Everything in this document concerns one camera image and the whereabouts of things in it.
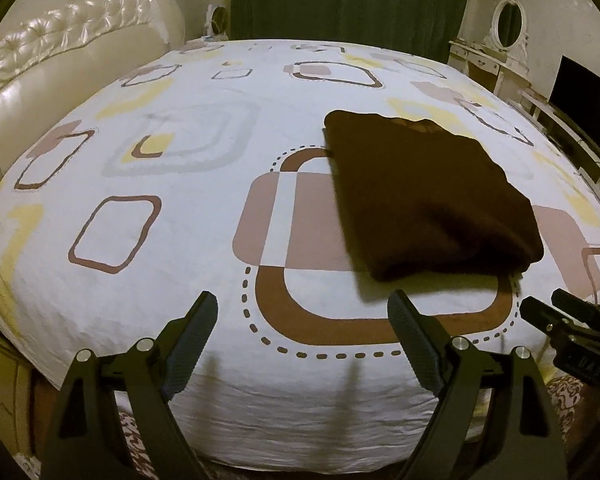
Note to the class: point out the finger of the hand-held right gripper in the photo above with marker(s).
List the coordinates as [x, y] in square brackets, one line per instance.
[580, 305]
[542, 314]

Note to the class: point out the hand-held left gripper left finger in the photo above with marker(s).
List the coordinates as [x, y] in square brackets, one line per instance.
[190, 347]

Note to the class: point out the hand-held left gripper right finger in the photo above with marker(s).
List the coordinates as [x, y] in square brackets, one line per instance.
[415, 347]

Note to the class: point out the brown plaid sweater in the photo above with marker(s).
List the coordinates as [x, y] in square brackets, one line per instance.
[430, 200]

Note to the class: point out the person's patterned clothing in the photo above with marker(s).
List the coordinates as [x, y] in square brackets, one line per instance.
[565, 395]

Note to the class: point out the white patterned bed sheet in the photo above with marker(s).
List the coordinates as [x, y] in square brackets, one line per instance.
[180, 260]

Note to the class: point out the black television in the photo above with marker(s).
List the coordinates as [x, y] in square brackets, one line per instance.
[590, 90]

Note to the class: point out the white dressing table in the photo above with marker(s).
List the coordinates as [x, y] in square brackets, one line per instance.
[475, 60]

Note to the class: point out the white oval mirror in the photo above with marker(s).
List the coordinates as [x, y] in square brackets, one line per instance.
[510, 22]

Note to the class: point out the cream tufted headboard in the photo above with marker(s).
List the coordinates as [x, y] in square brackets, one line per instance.
[55, 60]

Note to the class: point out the green curtain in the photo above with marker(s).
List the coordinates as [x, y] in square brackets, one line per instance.
[350, 5]

